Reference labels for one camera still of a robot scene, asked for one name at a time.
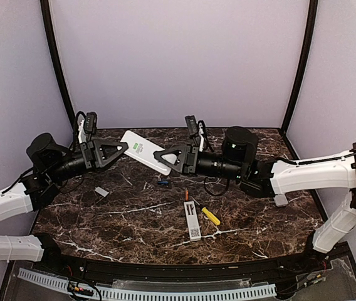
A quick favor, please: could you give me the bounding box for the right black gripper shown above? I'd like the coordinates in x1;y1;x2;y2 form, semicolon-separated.
154;143;244;181

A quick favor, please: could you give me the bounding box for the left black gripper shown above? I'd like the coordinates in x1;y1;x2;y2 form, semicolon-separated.
47;139;129;184

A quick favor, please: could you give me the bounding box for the white TCL air-conditioner remote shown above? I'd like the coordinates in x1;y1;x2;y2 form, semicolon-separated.
120;130;172;176

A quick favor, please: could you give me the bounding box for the white battery cover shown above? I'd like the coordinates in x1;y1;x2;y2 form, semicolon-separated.
95;187;109;198

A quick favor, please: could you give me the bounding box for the yellow handled screwdriver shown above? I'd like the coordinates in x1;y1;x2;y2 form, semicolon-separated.
199;204;221;226

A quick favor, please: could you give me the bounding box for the slim white remote control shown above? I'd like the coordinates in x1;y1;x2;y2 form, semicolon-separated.
184;201;201;241

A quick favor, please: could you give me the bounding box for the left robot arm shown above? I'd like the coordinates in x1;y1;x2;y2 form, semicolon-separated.
0;133;128;273

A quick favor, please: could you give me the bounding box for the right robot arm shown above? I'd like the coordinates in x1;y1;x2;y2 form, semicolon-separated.
154;126;356;272

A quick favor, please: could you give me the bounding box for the white remote at right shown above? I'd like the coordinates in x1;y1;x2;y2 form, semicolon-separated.
273;194;288;207

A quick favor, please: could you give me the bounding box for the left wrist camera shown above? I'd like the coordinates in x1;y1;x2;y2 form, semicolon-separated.
74;111;98;144

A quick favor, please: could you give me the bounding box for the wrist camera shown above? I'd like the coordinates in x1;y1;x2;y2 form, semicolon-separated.
74;111;98;144
185;115;206;151

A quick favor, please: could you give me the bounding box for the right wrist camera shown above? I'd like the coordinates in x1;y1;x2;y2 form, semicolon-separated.
185;115;206;151

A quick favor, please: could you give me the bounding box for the left black frame post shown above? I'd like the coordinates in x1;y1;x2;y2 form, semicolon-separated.
39;0;76;129

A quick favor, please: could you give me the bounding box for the black frame post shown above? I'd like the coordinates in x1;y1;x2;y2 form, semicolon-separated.
39;0;76;129
280;0;319;134

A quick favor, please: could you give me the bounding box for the white slotted cable duct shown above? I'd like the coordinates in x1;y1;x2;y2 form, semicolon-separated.
18;268;277;301

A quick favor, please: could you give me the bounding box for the black front rail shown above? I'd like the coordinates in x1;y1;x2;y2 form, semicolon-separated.
30;247;329;285

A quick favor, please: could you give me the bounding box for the right black frame post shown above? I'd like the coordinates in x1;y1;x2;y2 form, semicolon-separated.
280;0;319;134

